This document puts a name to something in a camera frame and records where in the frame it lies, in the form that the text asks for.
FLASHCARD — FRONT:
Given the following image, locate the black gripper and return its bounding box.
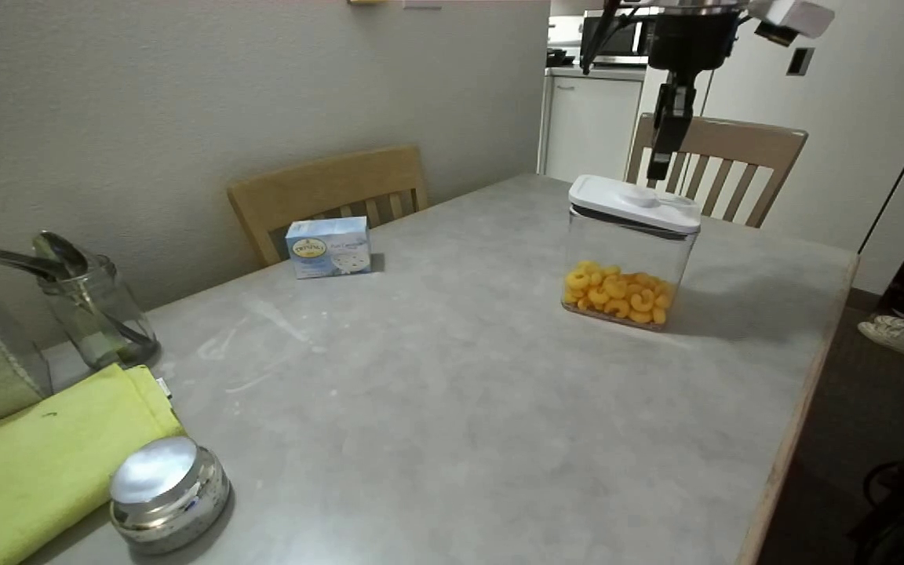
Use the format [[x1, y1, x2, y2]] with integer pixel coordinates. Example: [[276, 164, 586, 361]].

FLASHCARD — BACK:
[[643, 10, 743, 183]]

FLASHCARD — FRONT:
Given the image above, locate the white container lid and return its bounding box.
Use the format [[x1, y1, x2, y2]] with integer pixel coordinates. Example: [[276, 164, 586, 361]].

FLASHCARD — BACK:
[[566, 173, 707, 238]]

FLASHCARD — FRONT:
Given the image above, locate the clear plastic container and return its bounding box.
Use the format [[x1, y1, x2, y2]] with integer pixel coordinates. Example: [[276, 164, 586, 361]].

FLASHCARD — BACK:
[[557, 200, 701, 333]]

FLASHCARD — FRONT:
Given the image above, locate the wooden chair with slatted backrest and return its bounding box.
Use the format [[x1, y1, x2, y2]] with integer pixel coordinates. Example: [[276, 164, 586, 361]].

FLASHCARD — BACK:
[[624, 111, 811, 234]]

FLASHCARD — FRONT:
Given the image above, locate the white cabinet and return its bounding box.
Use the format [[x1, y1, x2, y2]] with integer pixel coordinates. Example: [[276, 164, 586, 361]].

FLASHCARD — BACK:
[[536, 63, 653, 184]]

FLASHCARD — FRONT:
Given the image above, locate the wooden chair with solid backrest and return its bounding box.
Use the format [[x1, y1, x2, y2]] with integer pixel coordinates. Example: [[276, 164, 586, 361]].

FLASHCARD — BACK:
[[227, 142, 434, 271]]

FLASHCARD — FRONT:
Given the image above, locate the small blue cardboard box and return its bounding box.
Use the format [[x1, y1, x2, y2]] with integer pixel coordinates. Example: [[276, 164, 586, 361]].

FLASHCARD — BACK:
[[282, 213, 376, 281]]

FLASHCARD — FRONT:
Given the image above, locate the green cloth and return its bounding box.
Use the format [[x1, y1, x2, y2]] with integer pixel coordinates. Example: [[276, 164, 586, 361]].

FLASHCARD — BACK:
[[0, 361, 186, 565]]

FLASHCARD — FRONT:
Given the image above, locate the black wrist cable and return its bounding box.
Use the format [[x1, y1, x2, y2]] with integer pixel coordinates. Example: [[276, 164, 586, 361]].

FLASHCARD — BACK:
[[576, 0, 647, 68]]

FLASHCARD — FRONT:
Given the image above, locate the black wall outlet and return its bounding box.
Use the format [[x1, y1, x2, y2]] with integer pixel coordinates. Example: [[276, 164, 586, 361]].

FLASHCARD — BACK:
[[784, 44, 817, 78]]

